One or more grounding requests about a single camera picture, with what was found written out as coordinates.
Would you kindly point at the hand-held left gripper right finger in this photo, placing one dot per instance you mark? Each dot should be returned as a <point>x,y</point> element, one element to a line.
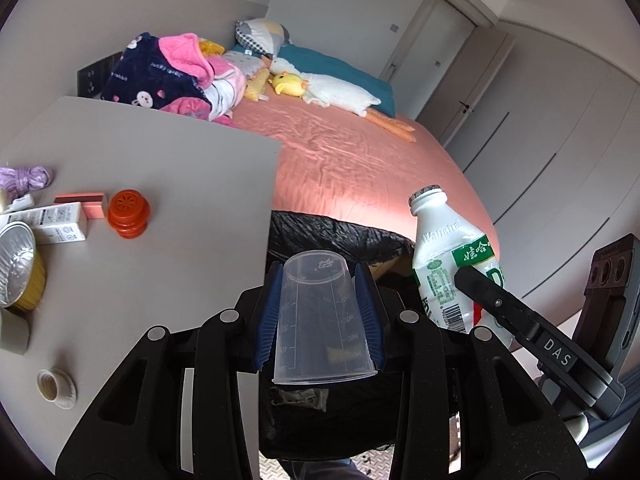
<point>370,310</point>

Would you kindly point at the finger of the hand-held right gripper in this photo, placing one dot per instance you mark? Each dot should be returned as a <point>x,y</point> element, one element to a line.
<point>500,305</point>

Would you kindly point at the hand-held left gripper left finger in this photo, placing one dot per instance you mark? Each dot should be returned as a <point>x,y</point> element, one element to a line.
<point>267,310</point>

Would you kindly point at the clear plastic measuring cup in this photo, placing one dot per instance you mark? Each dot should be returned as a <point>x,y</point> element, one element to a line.
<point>320,320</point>

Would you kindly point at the white plastic milk bottle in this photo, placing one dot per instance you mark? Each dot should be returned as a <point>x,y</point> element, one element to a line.
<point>440,260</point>

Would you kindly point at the bin with black bag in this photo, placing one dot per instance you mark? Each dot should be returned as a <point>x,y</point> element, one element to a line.
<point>325,232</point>

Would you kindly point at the bed with pink sheet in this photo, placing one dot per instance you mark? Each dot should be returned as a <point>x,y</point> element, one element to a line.
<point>350,160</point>

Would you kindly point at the red round plastic container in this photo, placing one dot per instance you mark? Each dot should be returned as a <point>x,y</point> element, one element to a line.
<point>129,212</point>

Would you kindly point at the pink box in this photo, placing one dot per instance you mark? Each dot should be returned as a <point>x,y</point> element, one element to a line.
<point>87,202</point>

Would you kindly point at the white goose plush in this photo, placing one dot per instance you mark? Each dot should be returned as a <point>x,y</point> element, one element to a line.
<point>335,90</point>

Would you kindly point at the long yellow plush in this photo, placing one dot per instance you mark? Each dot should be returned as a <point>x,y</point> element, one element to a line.
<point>257,85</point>

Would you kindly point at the yellow duck plush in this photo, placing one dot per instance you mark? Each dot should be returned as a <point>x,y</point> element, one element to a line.
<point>289,85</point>

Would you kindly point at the white carton box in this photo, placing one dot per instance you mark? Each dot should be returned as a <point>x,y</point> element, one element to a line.
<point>55,225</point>

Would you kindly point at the teal pillow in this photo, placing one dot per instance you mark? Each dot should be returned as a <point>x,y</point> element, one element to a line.
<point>345,72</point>

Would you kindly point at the gold foil bowl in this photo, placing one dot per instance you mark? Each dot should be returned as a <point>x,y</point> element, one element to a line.
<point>17,265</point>

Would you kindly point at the navy printed blanket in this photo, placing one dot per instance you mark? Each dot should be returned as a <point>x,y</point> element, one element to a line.
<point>150,75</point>

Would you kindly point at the purple plastic bag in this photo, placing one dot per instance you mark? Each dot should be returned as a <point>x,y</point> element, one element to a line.
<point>27,177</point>

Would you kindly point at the checkered pillow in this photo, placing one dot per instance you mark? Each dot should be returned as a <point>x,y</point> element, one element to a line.
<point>260,35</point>

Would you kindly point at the black wall panel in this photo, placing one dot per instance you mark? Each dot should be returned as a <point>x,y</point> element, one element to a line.
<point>92,77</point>

